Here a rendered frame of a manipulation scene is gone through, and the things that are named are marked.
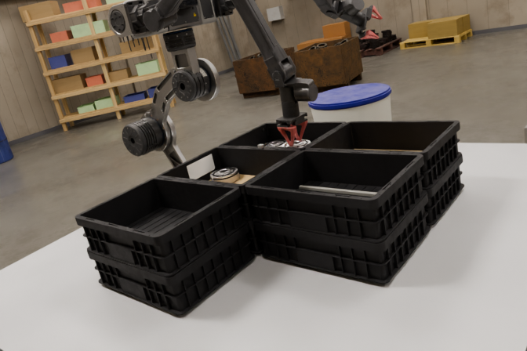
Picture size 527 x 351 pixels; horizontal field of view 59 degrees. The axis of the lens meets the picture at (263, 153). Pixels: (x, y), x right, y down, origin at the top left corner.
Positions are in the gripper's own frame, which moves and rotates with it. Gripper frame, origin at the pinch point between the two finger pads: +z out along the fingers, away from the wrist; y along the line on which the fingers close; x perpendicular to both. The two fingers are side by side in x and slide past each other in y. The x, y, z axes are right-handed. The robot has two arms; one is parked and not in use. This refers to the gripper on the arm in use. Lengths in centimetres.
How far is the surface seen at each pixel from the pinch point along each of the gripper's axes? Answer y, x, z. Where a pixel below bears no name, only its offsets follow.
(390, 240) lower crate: -33, -49, 10
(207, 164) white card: -15.1, 29.6, 6.2
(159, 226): -49, 18, 12
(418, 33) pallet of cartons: 908, 298, 71
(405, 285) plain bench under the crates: -35, -52, 20
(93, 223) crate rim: -67, 21, 3
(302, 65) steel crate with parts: 476, 319, 56
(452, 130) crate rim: 13, -49, -3
